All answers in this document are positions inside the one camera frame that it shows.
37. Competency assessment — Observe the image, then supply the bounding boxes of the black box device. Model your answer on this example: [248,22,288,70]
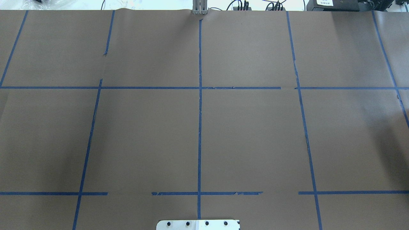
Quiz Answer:
[306,0,359,12]

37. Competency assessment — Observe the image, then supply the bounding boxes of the white pillar with base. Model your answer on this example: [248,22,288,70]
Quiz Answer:
[156,219,241,230]

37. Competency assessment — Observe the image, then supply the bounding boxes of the aluminium frame post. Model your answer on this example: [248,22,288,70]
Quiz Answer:
[192,0,209,15]

